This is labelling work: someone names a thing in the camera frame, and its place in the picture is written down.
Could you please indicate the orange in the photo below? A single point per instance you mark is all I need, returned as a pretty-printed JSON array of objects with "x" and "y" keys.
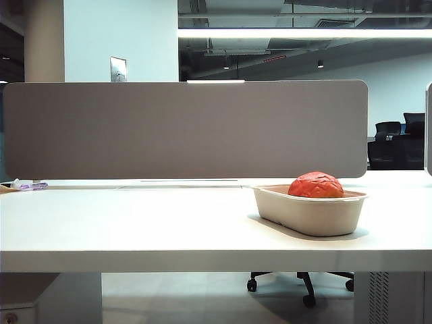
[{"x": 316, "y": 185}]

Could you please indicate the beige paper lunchbox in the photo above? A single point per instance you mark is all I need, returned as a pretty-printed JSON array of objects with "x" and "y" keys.
[{"x": 310, "y": 216}]

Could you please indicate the wide grey desk divider panel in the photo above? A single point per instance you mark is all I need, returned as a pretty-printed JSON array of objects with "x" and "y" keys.
[{"x": 185, "y": 131}]

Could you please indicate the short white light bar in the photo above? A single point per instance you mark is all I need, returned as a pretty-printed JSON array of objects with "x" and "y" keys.
[{"x": 216, "y": 81}]

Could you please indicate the small black ceiling spotlight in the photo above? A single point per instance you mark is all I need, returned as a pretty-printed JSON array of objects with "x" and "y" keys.
[{"x": 320, "y": 63}]

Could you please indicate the black office chair wheel base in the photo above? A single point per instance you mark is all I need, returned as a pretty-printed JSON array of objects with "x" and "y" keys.
[{"x": 308, "y": 287}]

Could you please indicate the long white ceiling light strip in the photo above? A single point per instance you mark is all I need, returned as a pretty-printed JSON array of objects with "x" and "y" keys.
[{"x": 303, "y": 33}]

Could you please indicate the low black office chair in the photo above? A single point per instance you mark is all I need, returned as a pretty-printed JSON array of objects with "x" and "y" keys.
[{"x": 385, "y": 145}]

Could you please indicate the purple and white packet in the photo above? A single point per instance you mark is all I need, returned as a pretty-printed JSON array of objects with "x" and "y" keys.
[{"x": 28, "y": 185}]

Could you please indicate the plain white desk leg panel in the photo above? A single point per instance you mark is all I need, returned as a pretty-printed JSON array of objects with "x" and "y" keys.
[{"x": 74, "y": 297}]

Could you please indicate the tall black office chair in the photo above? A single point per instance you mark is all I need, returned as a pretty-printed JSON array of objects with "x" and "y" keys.
[{"x": 414, "y": 141}]

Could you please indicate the brown cardboard piece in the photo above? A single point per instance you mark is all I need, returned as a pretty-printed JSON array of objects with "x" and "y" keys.
[{"x": 6, "y": 189}]

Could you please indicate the grey divider panel with white edge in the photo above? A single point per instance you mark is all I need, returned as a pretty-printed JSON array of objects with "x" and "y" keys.
[{"x": 429, "y": 135}]

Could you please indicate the perforated white desk leg panel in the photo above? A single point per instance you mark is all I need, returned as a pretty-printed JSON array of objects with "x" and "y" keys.
[{"x": 391, "y": 297}]

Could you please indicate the white under-desk cabinet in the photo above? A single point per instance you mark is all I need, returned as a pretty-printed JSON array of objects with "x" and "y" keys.
[{"x": 17, "y": 293}]

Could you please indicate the metal wall switch plate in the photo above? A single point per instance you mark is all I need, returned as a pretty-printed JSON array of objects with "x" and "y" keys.
[{"x": 118, "y": 69}]

